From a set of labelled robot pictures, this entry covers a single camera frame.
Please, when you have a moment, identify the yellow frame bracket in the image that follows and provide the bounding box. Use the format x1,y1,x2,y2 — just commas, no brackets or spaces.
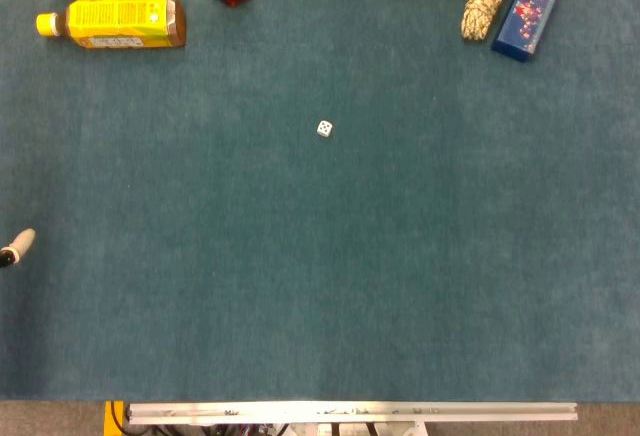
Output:
103,400,126,436

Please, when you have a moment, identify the teal table mat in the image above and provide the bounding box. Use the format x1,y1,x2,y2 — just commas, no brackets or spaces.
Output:
0,0,640,403

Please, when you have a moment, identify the yellow-labelled tea bottle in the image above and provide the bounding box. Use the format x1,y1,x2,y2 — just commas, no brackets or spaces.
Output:
35,0,188,50

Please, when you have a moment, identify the long blue printed box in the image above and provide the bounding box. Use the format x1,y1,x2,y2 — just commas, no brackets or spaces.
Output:
490,0,572,63

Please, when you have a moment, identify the aluminium frame rail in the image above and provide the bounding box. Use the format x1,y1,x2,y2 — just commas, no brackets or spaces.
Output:
124,401,579,426

